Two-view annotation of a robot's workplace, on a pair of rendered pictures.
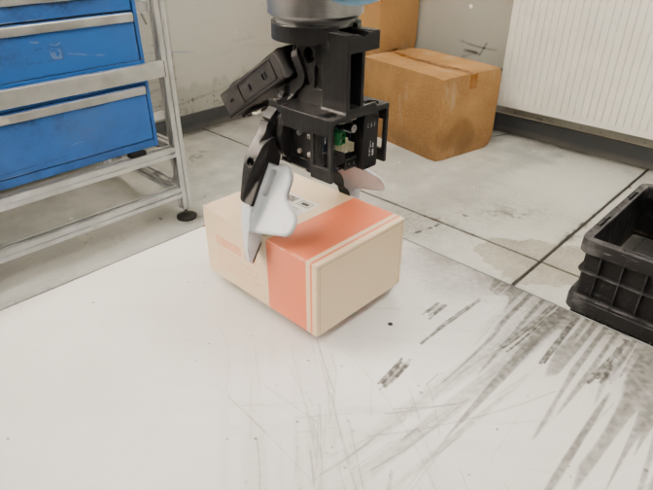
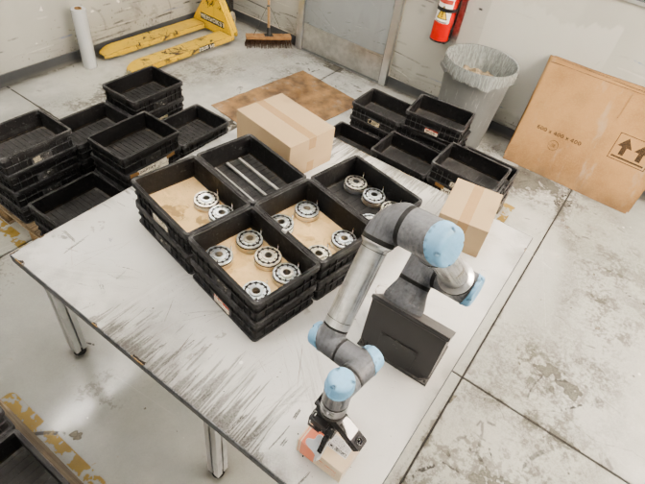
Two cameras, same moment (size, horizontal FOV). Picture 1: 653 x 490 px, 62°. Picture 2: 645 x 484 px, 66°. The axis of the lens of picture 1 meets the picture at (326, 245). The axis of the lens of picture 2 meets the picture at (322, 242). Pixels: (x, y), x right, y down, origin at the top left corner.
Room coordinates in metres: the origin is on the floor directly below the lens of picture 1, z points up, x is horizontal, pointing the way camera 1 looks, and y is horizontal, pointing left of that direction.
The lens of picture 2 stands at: (1.07, -0.27, 2.23)
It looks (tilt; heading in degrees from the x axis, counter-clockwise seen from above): 45 degrees down; 165
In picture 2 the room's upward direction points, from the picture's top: 10 degrees clockwise
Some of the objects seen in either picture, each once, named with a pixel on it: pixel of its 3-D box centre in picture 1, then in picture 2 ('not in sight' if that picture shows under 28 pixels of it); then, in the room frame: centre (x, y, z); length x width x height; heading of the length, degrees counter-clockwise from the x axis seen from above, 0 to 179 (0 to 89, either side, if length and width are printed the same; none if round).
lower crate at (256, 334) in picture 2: not in sight; (252, 281); (-0.17, -0.18, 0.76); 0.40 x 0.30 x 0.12; 35
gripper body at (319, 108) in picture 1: (323, 98); (328, 416); (0.45, 0.00, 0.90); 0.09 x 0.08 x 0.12; 46
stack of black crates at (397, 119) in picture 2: not in sight; (381, 126); (-1.98, 0.85, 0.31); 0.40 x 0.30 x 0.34; 46
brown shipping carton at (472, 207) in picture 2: not in sight; (466, 216); (-0.50, 0.82, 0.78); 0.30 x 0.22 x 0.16; 145
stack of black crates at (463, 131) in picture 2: not in sight; (432, 140); (-1.71, 1.14, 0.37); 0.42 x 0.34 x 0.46; 46
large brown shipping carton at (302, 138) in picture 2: not in sight; (284, 135); (-1.10, 0.03, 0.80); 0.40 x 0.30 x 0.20; 36
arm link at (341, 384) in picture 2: not in sight; (339, 388); (0.46, 0.01, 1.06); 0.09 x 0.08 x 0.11; 128
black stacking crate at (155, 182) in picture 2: not in sight; (191, 204); (-0.49, -0.41, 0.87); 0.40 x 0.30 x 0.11; 35
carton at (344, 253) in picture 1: (302, 244); (329, 445); (0.47, 0.02, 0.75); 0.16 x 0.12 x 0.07; 46
